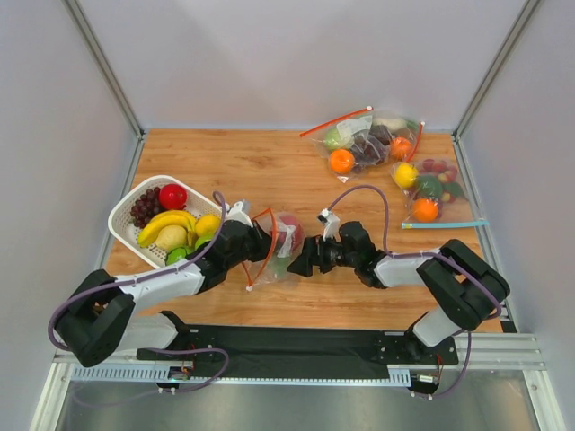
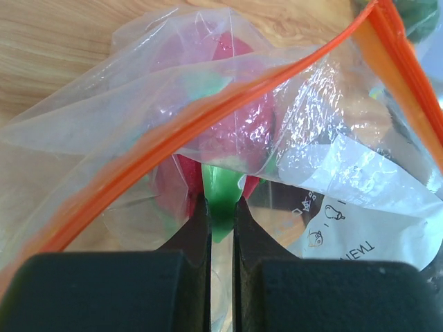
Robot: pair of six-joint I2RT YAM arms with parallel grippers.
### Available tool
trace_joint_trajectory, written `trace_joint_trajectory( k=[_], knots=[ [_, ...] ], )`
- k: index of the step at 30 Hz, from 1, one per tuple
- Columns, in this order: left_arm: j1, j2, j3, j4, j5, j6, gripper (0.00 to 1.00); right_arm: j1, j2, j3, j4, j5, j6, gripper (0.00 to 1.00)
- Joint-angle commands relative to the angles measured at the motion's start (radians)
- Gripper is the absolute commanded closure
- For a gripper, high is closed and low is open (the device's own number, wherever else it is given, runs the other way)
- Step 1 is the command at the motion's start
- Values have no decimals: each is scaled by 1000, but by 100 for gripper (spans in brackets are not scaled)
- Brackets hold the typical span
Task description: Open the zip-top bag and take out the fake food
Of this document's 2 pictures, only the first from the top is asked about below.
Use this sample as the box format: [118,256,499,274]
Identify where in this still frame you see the orange-zip bag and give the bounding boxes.
[372,109,426,162]
[299,106,391,183]
[242,208,305,292]

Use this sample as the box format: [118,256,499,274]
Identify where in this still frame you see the red dragon fruit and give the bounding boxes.
[267,212,305,279]

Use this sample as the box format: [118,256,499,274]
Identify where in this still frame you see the yellow fake pear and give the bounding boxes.
[195,214,221,237]

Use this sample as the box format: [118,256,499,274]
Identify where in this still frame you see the red fake apple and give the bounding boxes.
[158,183,187,210]

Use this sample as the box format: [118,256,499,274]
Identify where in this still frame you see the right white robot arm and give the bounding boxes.
[288,222,510,347]

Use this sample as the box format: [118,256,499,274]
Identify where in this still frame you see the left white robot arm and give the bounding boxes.
[48,220,305,367]

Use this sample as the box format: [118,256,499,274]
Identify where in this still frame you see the green fake apple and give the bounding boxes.
[194,234,214,251]

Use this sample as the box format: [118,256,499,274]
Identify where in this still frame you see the green striped fake melon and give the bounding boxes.
[164,246,190,266]

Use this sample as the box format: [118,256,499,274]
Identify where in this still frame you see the yellow fake lemon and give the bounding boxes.
[155,224,188,252]

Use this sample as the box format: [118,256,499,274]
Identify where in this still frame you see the orange fake fruit left bag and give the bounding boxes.
[328,148,356,175]

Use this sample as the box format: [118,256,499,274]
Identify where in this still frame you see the orange fake fruit blue bag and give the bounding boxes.
[411,198,439,223]

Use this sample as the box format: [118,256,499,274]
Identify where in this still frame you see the yellow fake apple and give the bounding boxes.
[394,162,419,189]

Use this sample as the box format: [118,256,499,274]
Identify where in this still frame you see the green fake cabbage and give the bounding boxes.
[323,128,353,152]

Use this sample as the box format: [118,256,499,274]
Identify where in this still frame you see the yellow fake banana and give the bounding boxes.
[137,210,197,248]

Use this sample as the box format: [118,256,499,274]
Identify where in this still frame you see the dark purple fake grapes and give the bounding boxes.
[349,126,393,172]

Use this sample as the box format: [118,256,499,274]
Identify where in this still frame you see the green fake avocado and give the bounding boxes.
[415,175,444,199]

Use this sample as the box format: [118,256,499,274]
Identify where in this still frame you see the blue-zip clear bag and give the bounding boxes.
[391,158,488,230]

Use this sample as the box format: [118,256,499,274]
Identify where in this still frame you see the orange fake fruit middle bag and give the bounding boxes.
[391,136,412,161]

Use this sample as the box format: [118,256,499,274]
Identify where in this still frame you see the white fake radish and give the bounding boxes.
[372,117,407,133]

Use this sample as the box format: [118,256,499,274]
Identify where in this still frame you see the white perforated plastic basket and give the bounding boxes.
[108,175,221,268]

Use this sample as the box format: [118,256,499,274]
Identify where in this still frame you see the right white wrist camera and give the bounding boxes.
[317,208,341,241]

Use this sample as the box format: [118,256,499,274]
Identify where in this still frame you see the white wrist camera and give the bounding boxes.
[226,199,253,227]
[317,208,341,241]

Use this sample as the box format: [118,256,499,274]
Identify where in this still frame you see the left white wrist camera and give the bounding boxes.
[226,199,253,227]

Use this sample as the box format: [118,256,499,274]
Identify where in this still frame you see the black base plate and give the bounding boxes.
[164,312,459,377]

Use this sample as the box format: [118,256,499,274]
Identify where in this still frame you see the white slotted cable duct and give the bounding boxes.
[70,364,411,388]

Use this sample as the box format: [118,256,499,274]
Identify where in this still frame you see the left aluminium frame post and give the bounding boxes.
[62,0,145,139]

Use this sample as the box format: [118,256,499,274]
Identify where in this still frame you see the aluminium corner frame post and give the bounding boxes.
[452,0,543,140]

